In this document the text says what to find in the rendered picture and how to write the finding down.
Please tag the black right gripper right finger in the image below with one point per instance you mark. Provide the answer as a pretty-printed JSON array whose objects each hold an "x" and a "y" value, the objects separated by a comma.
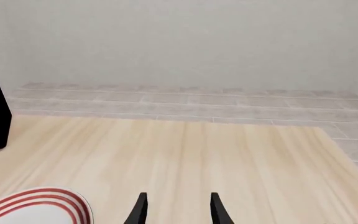
[{"x": 219, "y": 211}]

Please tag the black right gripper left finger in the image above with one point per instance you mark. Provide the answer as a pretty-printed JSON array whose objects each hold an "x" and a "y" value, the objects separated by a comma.
[{"x": 138, "y": 211}]

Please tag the white plate with red rings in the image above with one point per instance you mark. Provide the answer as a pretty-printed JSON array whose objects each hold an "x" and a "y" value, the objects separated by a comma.
[{"x": 36, "y": 210}]

